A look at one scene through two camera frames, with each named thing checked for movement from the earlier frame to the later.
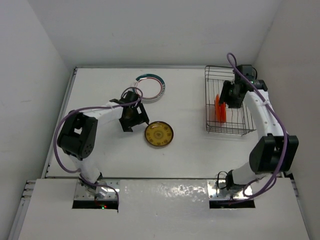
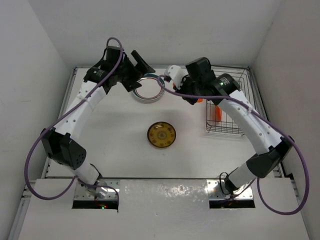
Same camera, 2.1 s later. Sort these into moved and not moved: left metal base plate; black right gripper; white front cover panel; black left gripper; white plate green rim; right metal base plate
Moved: black right gripper; black left gripper
Not moved: white front cover panel; white plate green rim; right metal base plate; left metal base plate
